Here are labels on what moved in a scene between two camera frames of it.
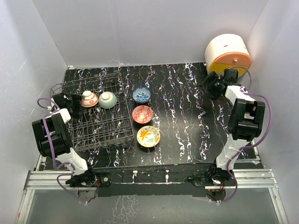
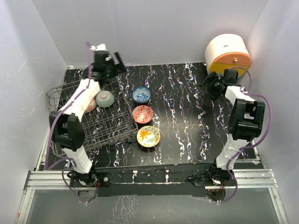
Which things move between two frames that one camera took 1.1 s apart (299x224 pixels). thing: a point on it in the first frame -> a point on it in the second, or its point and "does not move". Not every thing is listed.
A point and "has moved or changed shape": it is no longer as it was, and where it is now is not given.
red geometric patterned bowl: x=142 y=114 does not move
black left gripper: x=76 y=100 -> x=118 y=68
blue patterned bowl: x=141 y=94 does not move
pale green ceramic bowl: x=107 y=100 has moved or changed shape
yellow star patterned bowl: x=148 y=136 does not move
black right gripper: x=212 y=77 does not move
